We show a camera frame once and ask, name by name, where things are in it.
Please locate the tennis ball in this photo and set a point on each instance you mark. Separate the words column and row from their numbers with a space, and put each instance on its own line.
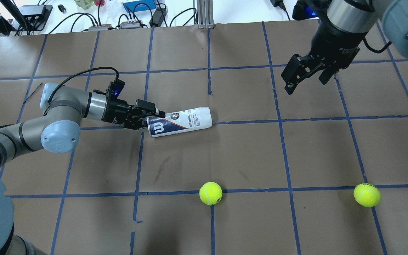
column 367, row 195
column 210, row 193

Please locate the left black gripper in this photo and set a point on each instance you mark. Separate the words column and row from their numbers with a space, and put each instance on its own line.
column 116, row 111

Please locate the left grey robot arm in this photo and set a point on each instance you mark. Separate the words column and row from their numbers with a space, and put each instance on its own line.
column 58, row 131

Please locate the aluminium frame post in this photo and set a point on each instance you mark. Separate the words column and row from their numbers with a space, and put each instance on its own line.
column 205, row 14

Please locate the grey usb hub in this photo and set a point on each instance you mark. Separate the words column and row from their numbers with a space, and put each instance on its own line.
column 100, row 27
column 131, row 25

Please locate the tennis ball centre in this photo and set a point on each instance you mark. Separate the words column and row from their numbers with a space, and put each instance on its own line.
column 210, row 193

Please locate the white tennis ball can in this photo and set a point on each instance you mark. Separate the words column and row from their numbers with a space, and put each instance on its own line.
column 180, row 122

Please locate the blue white box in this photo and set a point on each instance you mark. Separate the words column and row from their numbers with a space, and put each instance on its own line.
column 139, row 5

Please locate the tennis ball lower right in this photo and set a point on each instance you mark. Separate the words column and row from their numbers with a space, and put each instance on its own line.
column 367, row 195

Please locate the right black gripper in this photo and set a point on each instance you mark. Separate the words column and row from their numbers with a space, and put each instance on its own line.
column 335, row 43

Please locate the black power adapter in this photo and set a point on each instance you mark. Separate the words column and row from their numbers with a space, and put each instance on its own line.
column 158, row 18

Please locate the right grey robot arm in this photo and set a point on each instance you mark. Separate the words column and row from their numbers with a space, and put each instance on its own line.
column 344, row 26

